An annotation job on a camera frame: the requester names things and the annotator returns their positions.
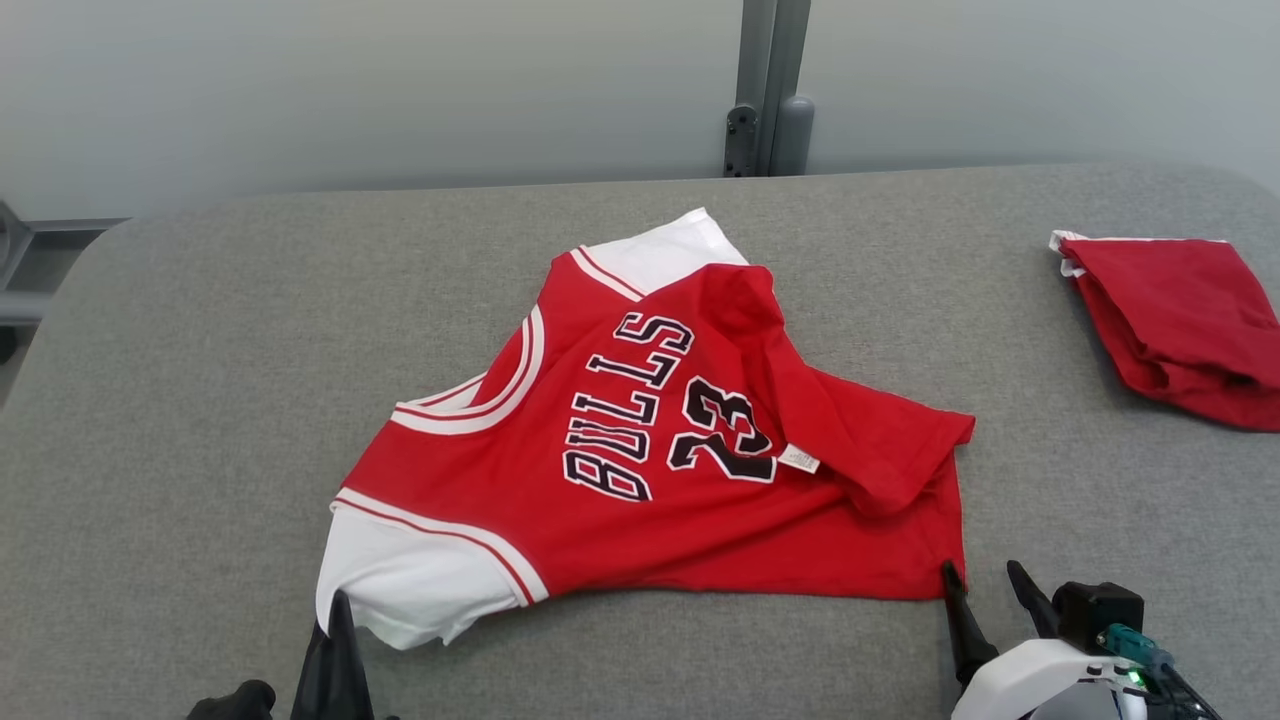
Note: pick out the grey metal hinge bracket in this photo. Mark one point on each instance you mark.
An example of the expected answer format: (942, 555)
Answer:
(741, 142)

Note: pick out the grey metal post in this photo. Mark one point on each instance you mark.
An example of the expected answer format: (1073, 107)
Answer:
(772, 50)

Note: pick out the red Bulls 23 jersey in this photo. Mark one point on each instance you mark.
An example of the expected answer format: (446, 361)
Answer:
(640, 450)

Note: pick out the grey metal frame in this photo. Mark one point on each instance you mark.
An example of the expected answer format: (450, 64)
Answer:
(40, 260)

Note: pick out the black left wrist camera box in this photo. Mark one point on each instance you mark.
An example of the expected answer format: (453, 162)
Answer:
(235, 702)

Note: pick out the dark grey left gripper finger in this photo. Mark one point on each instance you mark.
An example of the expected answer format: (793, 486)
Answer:
(312, 680)
(352, 670)

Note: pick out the grey rounded cylinder cover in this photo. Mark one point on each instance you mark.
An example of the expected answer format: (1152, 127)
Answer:
(793, 138)

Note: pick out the red shorts with white stripe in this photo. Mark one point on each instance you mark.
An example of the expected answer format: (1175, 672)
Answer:
(1180, 320)

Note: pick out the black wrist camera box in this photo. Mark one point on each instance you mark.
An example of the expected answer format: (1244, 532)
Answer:
(1095, 608)
(235, 702)

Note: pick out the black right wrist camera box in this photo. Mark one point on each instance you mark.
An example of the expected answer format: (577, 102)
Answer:
(1095, 608)

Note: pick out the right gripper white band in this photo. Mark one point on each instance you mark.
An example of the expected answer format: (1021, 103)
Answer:
(1040, 685)

